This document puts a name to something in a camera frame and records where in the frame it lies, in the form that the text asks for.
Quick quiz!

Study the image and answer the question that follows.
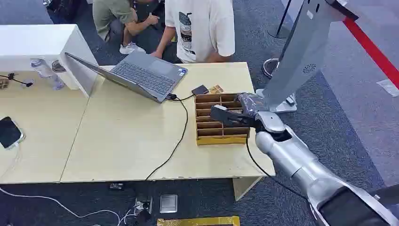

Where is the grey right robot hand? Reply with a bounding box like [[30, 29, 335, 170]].
[[210, 92, 266, 129]]

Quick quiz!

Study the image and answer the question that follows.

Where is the black stanchion with round base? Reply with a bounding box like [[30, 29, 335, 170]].
[[262, 0, 293, 79]]

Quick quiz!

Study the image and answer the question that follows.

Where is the wooden card sorting box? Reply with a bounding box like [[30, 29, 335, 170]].
[[194, 93, 251, 146]]

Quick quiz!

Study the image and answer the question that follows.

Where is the small black phone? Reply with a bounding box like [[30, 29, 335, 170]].
[[191, 85, 210, 96]]

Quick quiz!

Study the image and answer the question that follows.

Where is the grey standing display panel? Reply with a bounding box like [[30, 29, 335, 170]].
[[255, 0, 359, 113]]

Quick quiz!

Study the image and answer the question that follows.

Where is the pale desk leg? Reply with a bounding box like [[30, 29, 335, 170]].
[[232, 176, 263, 202]]

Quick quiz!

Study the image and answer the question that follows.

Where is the person in white shirt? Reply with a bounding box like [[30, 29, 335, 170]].
[[150, 0, 236, 64]]

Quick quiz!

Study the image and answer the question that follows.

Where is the grey open laptop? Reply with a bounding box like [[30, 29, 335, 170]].
[[64, 50, 189, 104]]

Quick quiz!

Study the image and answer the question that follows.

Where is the yellow floor tape strip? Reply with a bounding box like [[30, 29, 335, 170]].
[[156, 216, 241, 226]]

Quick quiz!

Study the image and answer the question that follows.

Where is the silver floor socket plate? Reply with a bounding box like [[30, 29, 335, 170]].
[[160, 194, 178, 214]]

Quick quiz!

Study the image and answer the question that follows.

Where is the red barrier belt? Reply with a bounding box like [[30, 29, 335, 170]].
[[342, 17, 399, 90]]

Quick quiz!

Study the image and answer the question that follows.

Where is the clear tape patch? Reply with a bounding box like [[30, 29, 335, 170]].
[[376, 79, 399, 98]]

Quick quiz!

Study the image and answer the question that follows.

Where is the power strip with plugs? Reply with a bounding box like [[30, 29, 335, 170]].
[[133, 194, 154, 224]]

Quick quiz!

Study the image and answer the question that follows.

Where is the person in green shirt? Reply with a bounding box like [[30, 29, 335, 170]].
[[92, 0, 160, 56]]

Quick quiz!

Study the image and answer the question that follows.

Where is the clear plastic water bottle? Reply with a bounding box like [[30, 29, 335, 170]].
[[30, 58, 65, 91]]

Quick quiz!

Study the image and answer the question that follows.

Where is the black bag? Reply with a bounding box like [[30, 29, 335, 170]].
[[47, 0, 82, 23]]

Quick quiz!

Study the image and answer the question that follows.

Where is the white cabinet box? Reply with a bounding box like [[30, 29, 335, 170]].
[[0, 24, 99, 97]]

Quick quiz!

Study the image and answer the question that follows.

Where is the black phone with white case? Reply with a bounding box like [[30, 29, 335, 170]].
[[0, 116, 26, 150]]

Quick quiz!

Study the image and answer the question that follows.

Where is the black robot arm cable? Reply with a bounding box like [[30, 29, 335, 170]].
[[245, 137, 308, 201]]

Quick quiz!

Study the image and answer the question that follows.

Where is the black laptop power cable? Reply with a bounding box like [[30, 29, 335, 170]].
[[144, 93, 196, 181]]

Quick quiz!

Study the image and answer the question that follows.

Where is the white floor cable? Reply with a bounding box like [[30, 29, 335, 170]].
[[0, 187, 135, 226]]

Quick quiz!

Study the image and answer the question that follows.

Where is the black clip with thin cable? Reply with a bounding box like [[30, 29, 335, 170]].
[[0, 73, 34, 88]]

